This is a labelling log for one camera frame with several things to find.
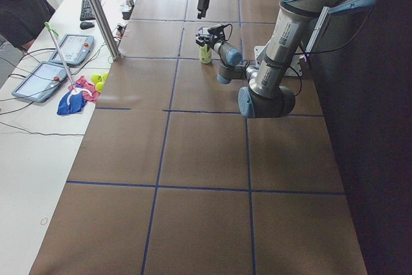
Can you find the clear tennis ball can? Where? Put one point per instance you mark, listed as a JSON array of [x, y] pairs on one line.
[[205, 55]]

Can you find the tennis ball on desk right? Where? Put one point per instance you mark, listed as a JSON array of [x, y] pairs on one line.
[[105, 76]]

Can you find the tennis ball on desk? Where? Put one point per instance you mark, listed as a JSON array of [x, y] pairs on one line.
[[99, 86], [96, 78], [105, 76]]

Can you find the tennis ball on desk lower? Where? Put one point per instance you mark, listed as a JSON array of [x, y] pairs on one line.
[[99, 86]]

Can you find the tennis ball on desk left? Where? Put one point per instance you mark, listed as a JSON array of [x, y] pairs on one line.
[[96, 78]]

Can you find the black keyboard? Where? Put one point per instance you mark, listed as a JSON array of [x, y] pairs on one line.
[[86, 12]]

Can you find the black computer mouse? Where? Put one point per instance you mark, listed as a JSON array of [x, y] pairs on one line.
[[84, 25]]

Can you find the pink cloth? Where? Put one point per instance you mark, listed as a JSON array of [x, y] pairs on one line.
[[91, 94]]

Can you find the far grey teach pendant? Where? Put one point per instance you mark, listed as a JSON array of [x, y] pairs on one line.
[[75, 48]]

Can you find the grey teach pendant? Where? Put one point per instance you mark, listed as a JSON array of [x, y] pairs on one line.
[[75, 48], [41, 83]]

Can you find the blue cloth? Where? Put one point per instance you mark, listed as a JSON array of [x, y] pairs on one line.
[[71, 103]]

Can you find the near grey teach pendant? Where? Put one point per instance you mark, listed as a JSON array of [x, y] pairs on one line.
[[41, 83]]

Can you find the person in black shirt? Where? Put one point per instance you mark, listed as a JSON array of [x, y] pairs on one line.
[[23, 20]]

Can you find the aluminium frame post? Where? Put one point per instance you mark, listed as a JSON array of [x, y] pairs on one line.
[[105, 29]]

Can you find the grabber stick green handle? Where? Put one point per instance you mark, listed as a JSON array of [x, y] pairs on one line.
[[58, 57]]

